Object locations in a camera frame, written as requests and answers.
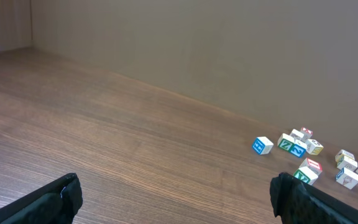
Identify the wooden block blue 2 side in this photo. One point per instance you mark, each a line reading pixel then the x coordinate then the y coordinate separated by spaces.
pixel 298 149

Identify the wooden block soccer ball yellow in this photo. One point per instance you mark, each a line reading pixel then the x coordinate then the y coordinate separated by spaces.
pixel 313 147

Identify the wooden block animal drawing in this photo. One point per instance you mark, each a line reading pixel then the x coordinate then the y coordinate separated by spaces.
pixel 348 163

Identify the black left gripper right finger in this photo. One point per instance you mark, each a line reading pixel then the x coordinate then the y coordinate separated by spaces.
pixel 296 202

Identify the wooden block green Z side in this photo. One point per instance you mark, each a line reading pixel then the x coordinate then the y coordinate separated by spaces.
pixel 285 142

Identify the wooden block yellow side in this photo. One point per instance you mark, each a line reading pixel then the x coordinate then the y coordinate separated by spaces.
pixel 343 153

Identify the wooden block red X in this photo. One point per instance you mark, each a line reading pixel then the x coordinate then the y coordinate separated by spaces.
pixel 307 134

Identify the wooden block green Y side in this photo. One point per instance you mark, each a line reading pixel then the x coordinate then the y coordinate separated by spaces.
pixel 306 175

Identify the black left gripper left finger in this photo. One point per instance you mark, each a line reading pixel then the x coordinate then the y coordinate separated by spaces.
pixel 56 202

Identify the wooden block number 4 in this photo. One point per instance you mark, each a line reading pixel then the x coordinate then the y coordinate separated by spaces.
pixel 347 178

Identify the wooden block red top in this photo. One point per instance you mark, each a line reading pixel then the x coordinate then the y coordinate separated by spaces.
pixel 316 167

